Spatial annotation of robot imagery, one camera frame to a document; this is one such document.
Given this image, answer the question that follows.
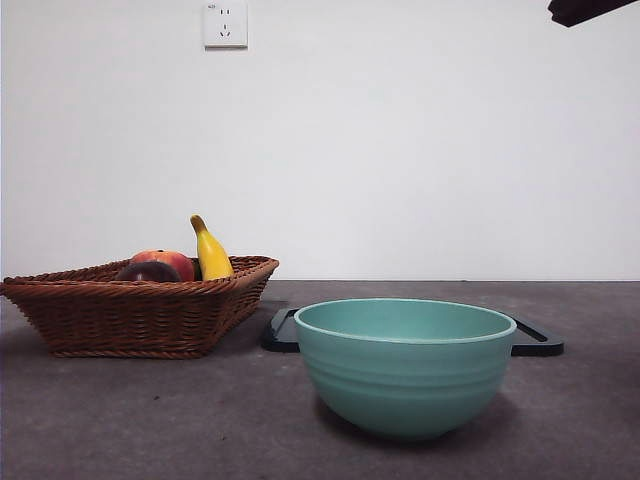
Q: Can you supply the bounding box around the yellow banana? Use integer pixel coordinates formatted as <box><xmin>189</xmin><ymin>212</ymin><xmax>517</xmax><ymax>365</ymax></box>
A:
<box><xmin>189</xmin><ymin>214</ymin><xmax>235</xmax><ymax>282</ymax></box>

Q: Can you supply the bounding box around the teal ribbed bowl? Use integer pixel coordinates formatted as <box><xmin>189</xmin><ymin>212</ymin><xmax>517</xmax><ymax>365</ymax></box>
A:
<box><xmin>293</xmin><ymin>297</ymin><xmax>517</xmax><ymax>442</ymax></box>

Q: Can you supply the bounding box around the red orange peach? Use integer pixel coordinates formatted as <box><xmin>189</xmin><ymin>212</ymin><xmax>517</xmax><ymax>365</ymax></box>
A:
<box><xmin>130</xmin><ymin>249</ymin><xmax>196</xmax><ymax>283</ymax></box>

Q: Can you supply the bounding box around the brown wicker basket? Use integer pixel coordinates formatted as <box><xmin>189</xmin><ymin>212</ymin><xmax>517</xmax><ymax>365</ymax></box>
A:
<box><xmin>0</xmin><ymin>255</ymin><xmax>280</xmax><ymax>360</ymax></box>

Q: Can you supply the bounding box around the dark red plum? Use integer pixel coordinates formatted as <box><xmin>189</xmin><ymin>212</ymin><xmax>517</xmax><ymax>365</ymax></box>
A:
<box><xmin>115</xmin><ymin>260</ymin><xmax>182</xmax><ymax>284</ymax></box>

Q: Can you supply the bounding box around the black rectangular tray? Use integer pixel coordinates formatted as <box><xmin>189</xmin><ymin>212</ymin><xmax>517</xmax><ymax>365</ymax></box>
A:
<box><xmin>261</xmin><ymin>307</ymin><xmax>565</xmax><ymax>357</ymax></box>

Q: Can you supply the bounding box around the white wall socket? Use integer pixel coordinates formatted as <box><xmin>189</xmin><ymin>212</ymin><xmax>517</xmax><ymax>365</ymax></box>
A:
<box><xmin>203</xmin><ymin>1</ymin><xmax>249</xmax><ymax>51</ymax></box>

